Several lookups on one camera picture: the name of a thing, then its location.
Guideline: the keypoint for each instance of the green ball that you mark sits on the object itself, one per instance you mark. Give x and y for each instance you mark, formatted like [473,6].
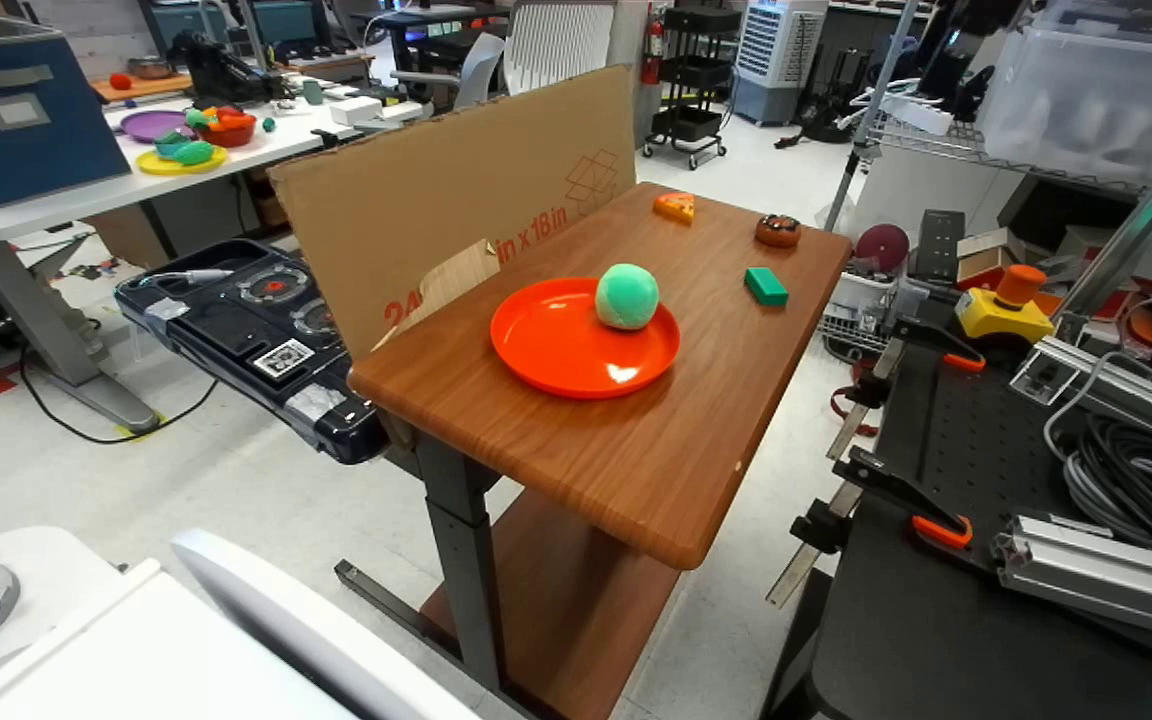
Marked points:
[629,296]

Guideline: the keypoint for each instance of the aluminium extrusion rail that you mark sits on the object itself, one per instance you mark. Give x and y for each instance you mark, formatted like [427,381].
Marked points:
[1108,574]

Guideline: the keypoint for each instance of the black wheeled cart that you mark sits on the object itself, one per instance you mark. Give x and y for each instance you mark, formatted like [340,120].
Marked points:
[691,82]

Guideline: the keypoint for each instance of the cardboard panel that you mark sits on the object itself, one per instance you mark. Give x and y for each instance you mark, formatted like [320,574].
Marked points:
[443,187]

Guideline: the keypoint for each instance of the clear plastic storage bin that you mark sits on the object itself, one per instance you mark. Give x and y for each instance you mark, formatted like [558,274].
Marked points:
[1096,94]

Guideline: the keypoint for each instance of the purple plate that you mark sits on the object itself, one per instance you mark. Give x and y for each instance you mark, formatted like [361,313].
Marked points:
[148,126]

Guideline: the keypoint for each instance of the orange plate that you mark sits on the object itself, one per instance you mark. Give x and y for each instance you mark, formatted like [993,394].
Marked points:
[562,355]

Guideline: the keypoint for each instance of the red bowl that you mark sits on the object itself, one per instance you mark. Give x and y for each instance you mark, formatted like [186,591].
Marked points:
[231,130]

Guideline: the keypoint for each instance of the yellow emergency stop button box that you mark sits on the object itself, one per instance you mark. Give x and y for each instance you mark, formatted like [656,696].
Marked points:
[1002,310]

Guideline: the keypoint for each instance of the grey metal table leg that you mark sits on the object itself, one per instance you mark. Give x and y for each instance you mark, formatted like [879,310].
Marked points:
[462,560]

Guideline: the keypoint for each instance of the maroon ball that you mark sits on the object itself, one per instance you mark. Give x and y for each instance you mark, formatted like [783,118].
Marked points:
[880,246]

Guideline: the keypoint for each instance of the white side table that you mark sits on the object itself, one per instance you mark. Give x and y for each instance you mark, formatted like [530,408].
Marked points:
[57,320]

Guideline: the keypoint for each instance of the green block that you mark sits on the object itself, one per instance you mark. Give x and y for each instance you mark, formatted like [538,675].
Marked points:
[765,286]

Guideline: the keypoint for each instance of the black flat equipment case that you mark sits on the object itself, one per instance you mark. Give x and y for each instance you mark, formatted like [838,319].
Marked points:
[249,332]

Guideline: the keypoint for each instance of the wooden lower table shelf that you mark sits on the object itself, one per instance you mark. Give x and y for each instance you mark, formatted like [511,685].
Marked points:
[577,614]

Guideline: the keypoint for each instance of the white office chair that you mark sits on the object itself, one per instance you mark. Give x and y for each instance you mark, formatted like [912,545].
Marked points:
[476,68]

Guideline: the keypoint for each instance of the white curved foreground panel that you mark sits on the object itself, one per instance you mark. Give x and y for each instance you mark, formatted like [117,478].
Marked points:
[281,624]

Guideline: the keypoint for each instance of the yellow plate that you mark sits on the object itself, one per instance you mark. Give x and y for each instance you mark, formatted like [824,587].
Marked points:
[172,166]

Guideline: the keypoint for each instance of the small brown round toy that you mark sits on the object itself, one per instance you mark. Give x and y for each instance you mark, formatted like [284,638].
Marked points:
[776,231]

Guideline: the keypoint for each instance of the white air cooler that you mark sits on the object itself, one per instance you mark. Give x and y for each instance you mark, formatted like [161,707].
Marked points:
[776,60]

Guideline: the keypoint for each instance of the orange block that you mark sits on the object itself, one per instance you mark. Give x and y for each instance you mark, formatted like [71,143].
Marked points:
[674,205]

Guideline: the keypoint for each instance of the blue storage box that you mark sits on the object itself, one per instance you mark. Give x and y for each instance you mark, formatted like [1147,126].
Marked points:
[19,126]

